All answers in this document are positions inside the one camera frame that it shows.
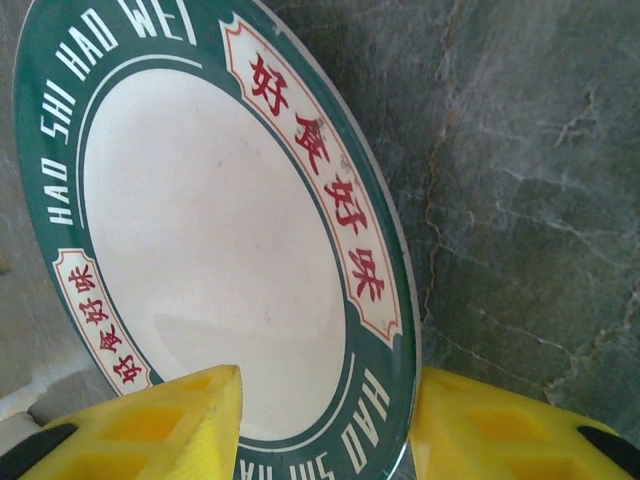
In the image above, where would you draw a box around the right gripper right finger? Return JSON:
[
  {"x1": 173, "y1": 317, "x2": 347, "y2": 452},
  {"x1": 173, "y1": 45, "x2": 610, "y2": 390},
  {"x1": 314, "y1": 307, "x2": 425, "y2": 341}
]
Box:
[{"x1": 412, "y1": 367, "x2": 640, "y2": 480}]

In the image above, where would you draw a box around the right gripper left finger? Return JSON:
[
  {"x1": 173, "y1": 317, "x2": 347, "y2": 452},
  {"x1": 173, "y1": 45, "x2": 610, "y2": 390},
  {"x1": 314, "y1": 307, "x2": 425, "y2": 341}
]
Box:
[{"x1": 0, "y1": 363, "x2": 246, "y2": 480}]

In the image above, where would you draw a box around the dark green lettered plate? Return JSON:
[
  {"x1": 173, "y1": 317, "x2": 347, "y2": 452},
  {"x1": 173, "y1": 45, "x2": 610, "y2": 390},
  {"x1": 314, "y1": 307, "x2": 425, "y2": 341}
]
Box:
[{"x1": 13, "y1": 0, "x2": 419, "y2": 480}]

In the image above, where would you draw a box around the aluminium front rail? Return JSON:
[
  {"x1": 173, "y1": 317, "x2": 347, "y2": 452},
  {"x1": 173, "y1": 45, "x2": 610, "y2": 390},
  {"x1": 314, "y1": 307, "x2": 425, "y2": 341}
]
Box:
[{"x1": 0, "y1": 367, "x2": 54, "y2": 431}]

